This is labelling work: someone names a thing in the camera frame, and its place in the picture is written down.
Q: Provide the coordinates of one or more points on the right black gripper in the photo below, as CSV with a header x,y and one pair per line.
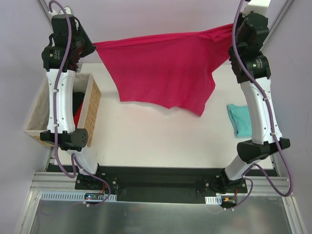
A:
x,y
237,30

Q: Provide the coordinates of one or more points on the white cable duct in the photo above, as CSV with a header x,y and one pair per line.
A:
x,y
213,200
77,196

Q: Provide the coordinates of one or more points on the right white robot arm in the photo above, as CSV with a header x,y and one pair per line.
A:
x,y
252,71

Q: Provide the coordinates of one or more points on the aluminium rail frame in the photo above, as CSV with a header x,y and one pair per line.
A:
x,y
186,159

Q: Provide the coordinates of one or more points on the folded teal t shirt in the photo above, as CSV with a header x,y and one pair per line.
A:
x,y
240,119

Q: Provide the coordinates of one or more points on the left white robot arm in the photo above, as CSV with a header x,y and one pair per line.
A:
x,y
67,44

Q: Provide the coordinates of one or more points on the pink t shirt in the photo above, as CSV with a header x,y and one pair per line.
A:
x,y
169,70

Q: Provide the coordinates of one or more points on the aluminium post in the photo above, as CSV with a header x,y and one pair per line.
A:
x,y
276,13
43,4

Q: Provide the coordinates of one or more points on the black t shirt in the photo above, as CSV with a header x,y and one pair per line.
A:
x,y
78,98

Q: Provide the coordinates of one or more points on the right rear aluminium post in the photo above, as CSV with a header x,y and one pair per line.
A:
x,y
276,13

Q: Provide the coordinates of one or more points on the left white cable duct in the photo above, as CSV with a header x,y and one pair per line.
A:
x,y
77,196

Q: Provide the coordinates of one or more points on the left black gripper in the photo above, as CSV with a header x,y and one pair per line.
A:
x,y
87,45

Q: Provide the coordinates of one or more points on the left rear aluminium post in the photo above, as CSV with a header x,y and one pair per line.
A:
x,y
43,4

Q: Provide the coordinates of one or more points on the red t shirt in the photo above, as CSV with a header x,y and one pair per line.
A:
x,y
76,118

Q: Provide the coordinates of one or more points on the wicker laundry basket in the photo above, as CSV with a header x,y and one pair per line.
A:
x,y
38,119

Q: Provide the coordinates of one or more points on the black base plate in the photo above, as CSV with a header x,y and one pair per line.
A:
x,y
161,185

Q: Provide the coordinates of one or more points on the right white cable duct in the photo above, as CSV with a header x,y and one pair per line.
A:
x,y
213,200

